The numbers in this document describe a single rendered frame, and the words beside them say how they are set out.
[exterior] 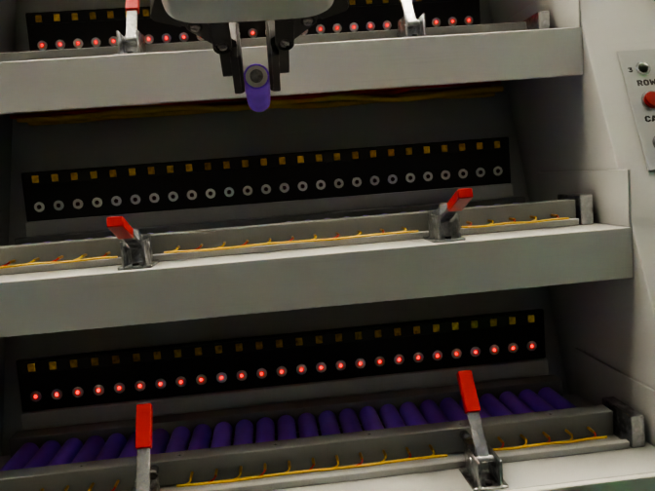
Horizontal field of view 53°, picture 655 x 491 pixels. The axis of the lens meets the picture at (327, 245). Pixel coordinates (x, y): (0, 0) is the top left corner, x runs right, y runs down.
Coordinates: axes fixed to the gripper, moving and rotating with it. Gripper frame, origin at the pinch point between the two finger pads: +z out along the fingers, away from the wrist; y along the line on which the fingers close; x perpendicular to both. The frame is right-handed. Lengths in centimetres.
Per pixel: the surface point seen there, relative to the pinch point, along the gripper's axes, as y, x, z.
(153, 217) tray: 12.6, -3.7, 29.4
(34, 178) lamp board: 24.7, -8.4, 27.0
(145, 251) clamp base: 10.3, 7.1, 14.6
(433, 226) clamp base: -14.3, 6.4, 15.9
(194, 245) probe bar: 6.9, 4.9, 18.8
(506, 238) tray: -20.0, 8.7, 14.5
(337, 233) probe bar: -6.1, 5.4, 17.7
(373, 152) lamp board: -12.3, -8.5, 26.9
